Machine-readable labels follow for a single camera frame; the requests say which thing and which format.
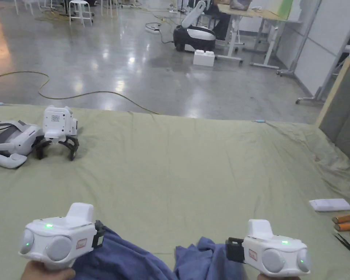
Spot dark blue shirt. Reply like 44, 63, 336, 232
71, 226, 253, 280

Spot white hand controller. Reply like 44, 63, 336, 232
0, 153, 27, 170

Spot white round stool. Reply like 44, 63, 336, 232
68, 0, 94, 28

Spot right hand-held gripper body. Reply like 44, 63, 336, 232
226, 219, 311, 276

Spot person's left hand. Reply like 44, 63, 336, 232
20, 261, 76, 280

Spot white headset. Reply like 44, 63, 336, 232
0, 120, 44, 156

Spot wooden desk with white legs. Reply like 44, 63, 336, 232
215, 2, 303, 70

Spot black tweezers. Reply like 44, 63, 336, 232
333, 233, 350, 261

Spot bed with pale green sheet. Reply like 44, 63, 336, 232
0, 102, 350, 280

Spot white flat pack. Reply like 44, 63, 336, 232
309, 198, 350, 212

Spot spare hand-held gripper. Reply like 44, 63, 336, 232
35, 105, 80, 161

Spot yellow cable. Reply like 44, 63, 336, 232
0, 71, 162, 115

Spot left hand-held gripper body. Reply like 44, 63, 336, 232
18, 202, 106, 267

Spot grey padded headboard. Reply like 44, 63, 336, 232
315, 57, 350, 172

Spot white and black robot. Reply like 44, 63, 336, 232
173, 0, 217, 54

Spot white block-shaped box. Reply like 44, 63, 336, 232
193, 50, 216, 67

